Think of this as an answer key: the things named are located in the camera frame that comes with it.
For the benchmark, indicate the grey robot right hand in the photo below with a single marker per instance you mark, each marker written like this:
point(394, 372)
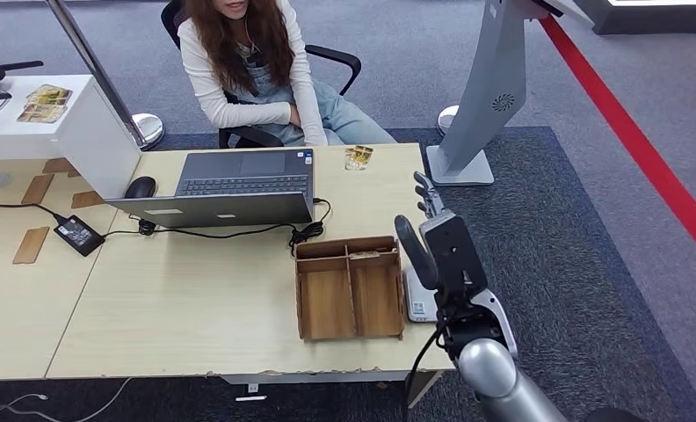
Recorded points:
point(415, 250)

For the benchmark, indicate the person's right hand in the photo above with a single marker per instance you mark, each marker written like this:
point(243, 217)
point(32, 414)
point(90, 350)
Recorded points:
point(294, 116)

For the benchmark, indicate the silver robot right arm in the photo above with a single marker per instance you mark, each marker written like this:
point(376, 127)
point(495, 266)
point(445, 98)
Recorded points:
point(493, 373)

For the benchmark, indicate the person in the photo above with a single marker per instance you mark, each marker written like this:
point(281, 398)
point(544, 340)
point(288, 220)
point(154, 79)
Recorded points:
point(208, 70)

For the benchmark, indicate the wooden divided tray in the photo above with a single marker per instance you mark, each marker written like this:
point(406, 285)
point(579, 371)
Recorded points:
point(324, 303)

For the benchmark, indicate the grey laptop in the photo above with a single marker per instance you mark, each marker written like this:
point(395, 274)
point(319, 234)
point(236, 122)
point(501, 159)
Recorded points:
point(237, 209)

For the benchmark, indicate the grey desk underframe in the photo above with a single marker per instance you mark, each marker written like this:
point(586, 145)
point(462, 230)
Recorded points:
point(383, 377)

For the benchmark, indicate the chrome stanchion base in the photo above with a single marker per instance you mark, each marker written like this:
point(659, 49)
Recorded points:
point(447, 119)

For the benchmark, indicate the black office chair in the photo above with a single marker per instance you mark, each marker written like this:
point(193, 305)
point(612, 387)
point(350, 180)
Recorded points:
point(173, 23)

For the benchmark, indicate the black computer mouse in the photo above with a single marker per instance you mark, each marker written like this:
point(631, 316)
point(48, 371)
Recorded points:
point(141, 187)

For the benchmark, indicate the grey kiosk stand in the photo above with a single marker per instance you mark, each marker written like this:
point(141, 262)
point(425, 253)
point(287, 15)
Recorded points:
point(487, 87)

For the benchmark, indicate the white counter box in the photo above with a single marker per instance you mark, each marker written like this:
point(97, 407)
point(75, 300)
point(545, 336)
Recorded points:
point(92, 140)

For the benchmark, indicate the chrome stanchion pole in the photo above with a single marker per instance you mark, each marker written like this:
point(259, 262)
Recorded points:
point(92, 64)

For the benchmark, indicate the small white strip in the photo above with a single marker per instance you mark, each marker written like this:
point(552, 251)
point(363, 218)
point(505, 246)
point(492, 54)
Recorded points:
point(251, 399)

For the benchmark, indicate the black power adapter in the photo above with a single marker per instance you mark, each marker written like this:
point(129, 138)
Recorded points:
point(78, 236)

